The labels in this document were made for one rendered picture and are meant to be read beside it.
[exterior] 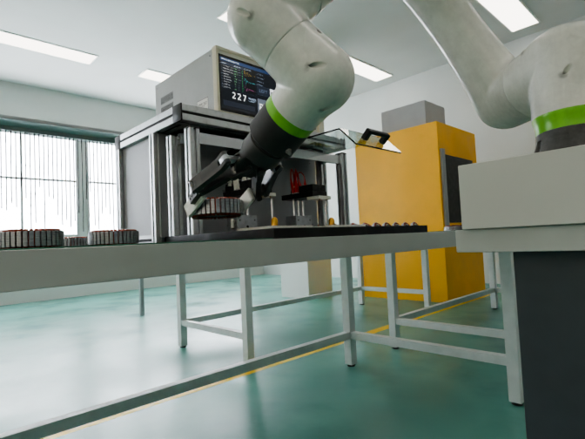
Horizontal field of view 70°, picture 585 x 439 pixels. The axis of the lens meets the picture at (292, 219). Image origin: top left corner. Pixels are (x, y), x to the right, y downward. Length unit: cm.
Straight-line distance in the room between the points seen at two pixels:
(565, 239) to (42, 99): 756
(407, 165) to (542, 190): 425
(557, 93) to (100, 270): 78
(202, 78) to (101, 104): 678
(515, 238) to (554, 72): 30
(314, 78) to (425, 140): 427
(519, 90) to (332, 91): 42
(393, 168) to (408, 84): 259
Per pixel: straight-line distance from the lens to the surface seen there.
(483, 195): 75
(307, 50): 65
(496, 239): 76
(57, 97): 790
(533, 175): 74
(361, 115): 779
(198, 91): 137
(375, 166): 518
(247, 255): 76
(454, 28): 101
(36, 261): 61
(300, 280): 531
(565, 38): 90
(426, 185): 481
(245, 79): 136
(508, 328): 206
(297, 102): 66
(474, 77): 101
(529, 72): 92
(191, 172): 111
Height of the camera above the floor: 74
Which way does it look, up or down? 3 degrees up
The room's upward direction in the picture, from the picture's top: 3 degrees counter-clockwise
